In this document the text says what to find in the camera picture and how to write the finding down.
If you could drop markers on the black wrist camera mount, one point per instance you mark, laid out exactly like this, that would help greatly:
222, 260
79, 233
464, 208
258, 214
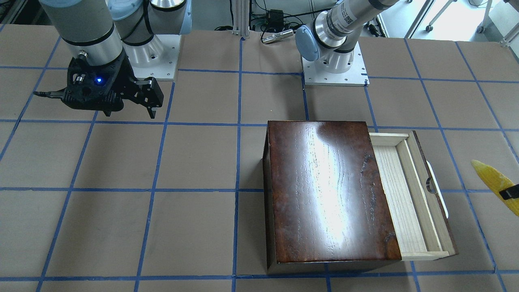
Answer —
93, 87

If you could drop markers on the yellow corn cob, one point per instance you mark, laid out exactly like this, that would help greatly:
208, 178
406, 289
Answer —
496, 181

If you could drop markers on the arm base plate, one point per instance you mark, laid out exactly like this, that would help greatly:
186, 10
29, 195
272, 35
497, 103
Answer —
336, 69
158, 58

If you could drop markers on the silver flashlight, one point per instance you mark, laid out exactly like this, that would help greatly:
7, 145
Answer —
277, 36

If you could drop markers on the dark wooden drawer cabinet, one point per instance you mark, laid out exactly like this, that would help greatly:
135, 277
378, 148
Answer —
324, 199

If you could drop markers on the aluminium frame post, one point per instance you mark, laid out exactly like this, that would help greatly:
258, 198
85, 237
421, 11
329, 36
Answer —
241, 18

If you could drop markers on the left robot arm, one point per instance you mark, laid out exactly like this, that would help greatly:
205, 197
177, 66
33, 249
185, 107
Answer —
458, 82

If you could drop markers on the wooden drawer with white handle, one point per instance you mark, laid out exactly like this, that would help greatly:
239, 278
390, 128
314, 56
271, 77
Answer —
417, 207

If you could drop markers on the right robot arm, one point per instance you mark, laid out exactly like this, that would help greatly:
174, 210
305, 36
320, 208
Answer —
108, 39

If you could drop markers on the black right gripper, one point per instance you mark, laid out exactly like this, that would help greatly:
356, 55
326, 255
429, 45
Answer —
128, 80

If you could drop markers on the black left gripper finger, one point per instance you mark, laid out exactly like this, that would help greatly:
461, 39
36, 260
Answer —
509, 193

